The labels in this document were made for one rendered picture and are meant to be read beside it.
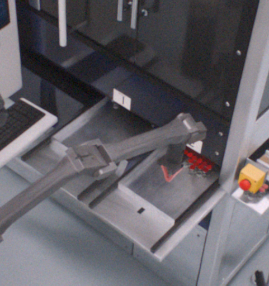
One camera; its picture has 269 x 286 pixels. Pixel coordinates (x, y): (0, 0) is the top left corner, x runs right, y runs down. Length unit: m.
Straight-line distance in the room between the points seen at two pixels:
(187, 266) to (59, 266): 0.66
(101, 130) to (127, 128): 0.10
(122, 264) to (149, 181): 0.91
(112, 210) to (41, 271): 0.99
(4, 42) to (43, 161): 0.51
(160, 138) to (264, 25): 0.45
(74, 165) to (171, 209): 0.74
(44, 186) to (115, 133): 0.91
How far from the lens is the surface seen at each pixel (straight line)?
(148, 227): 2.61
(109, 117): 2.96
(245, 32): 2.29
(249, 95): 2.41
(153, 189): 2.71
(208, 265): 3.13
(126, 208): 2.65
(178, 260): 3.25
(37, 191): 2.04
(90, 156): 2.05
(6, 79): 3.09
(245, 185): 2.61
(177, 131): 2.25
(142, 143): 2.16
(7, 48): 3.00
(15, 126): 3.00
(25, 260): 3.60
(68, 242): 3.65
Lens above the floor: 2.95
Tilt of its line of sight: 46 degrees down
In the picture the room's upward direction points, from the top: 5 degrees clockwise
